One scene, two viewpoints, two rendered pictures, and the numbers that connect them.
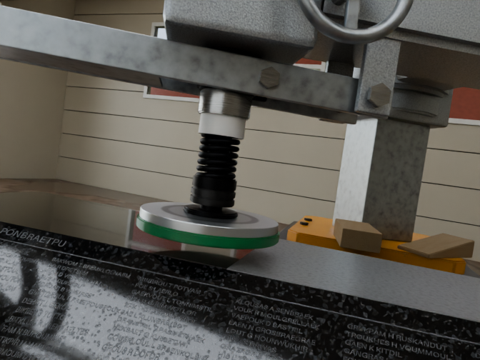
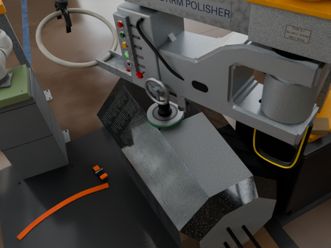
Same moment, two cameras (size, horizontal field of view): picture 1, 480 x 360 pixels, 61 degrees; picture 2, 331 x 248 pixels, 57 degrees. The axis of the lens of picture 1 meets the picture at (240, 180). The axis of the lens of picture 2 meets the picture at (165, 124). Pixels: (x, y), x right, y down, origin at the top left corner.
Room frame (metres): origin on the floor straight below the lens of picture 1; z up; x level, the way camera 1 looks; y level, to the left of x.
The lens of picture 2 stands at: (-0.17, -1.01, 2.10)
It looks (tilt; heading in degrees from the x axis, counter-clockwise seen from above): 45 degrees down; 53
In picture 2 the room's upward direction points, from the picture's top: 8 degrees counter-clockwise
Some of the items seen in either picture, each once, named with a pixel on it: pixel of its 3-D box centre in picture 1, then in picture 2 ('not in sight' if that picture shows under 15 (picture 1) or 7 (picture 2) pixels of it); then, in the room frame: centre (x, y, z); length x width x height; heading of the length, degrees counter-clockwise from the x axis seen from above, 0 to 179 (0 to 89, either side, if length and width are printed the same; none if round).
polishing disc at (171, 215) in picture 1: (209, 217); (165, 112); (0.62, 0.04, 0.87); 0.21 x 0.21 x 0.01
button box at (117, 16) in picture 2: not in sight; (126, 43); (0.50, 0.09, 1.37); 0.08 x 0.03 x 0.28; 98
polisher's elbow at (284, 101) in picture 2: not in sight; (289, 88); (0.72, -0.61, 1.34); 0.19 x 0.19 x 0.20
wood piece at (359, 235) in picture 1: (355, 234); not in sight; (1.12, -0.34, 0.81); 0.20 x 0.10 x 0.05; 172
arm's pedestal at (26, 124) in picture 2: not in sight; (26, 126); (0.05, 1.19, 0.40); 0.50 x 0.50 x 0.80; 67
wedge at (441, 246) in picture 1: (436, 244); (308, 124); (1.14, -0.58, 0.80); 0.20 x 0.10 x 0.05; 120
